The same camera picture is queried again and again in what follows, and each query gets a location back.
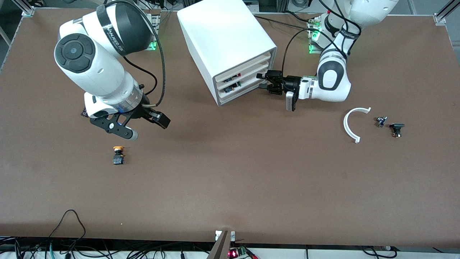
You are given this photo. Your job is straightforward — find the aluminium frame profile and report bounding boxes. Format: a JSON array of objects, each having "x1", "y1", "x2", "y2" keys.
[
  {"x1": 14, "y1": 0, "x2": 36, "y2": 17},
  {"x1": 434, "y1": 0, "x2": 460, "y2": 25}
]

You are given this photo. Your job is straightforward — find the thin black looped cable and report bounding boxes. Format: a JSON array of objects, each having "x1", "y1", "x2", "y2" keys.
[{"x1": 49, "y1": 210, "x2": 87, "y2": 241}]

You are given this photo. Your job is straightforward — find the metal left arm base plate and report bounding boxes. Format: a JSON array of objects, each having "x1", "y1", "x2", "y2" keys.
[{"x1": 308, "y1": 18, "x2": 324, "y2": 54}]

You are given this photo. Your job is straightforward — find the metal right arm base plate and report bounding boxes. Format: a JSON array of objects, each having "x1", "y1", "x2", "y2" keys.
[{"x1": 143, "y1": 14, "x2": 159, "y2": 51}]

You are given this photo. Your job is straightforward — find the circuit board with red LED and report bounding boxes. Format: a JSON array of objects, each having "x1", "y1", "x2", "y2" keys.
[{"x1": 228, "y1": 246, "x2": 258, "y2": 259}]

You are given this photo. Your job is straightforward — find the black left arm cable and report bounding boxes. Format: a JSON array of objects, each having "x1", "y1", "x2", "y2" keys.
[{"x1": 281, "y1": 0, "x2": 362, "y2": 85}]

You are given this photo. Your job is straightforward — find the black cable on table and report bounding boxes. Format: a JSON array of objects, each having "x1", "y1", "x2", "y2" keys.
[{"x1": 253, "y1": 14, "x2": 317, "y2": 30}]

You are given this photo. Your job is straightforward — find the white curved plastic arc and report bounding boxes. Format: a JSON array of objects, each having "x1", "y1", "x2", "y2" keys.
[{"x1": 343, "y1": 107, "x2": 372, "y2": 144}]

